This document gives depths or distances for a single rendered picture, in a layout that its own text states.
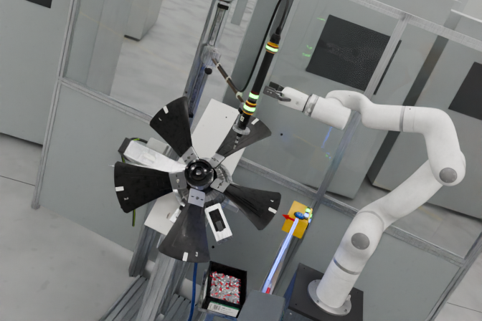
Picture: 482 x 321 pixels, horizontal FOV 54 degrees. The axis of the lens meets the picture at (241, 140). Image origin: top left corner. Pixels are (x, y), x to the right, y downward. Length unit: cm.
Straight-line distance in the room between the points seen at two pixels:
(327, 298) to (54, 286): 167
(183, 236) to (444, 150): 102
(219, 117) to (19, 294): 150
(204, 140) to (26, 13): 205
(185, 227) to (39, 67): 236
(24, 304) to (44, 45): 191
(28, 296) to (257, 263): 131
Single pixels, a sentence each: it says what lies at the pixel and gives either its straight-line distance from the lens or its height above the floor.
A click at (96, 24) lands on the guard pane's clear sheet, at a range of 292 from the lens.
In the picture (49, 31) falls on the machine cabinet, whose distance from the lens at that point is 389.
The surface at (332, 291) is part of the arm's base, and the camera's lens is 200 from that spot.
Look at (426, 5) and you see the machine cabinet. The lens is 464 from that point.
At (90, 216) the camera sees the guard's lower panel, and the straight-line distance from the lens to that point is 335.
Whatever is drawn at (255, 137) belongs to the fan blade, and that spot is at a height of 140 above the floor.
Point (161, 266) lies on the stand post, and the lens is 244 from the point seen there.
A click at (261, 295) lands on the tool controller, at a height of 124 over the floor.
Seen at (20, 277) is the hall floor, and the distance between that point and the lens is 310.
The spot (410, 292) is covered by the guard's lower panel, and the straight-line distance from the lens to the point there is 297.
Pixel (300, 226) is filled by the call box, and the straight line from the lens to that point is 224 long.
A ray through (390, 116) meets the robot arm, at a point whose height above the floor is 175.
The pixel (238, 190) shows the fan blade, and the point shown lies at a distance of 199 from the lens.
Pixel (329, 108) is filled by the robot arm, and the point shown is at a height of 168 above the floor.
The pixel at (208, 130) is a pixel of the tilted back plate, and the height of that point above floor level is 124.
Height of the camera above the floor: 215
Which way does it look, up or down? 23 degrees down
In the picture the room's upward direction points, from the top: 21 degrees clockwise
